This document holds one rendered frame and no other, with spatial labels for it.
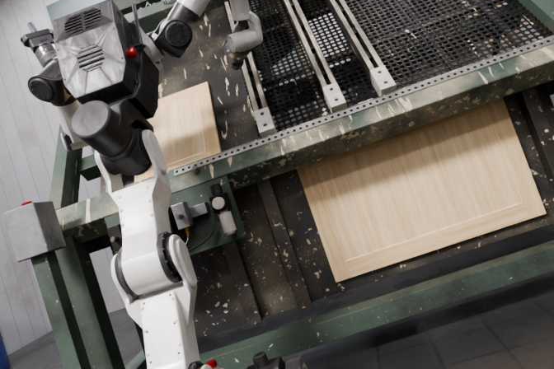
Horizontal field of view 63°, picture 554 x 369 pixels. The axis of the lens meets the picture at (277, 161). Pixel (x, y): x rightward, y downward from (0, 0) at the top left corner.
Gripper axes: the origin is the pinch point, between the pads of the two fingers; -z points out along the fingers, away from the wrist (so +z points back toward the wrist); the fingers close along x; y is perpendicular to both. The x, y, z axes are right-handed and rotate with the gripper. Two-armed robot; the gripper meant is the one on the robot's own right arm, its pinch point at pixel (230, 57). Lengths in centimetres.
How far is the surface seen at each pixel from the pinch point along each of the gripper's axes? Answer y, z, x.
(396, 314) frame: -8, 35, -114
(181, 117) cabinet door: 24.4, -21.0, -13.8
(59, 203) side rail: 84, -23, -28
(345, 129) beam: -18, 33, -45
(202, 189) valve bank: 35, 10, -45
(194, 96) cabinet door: 14.6, -24.7, -6.7
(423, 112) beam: -46, 43, -50
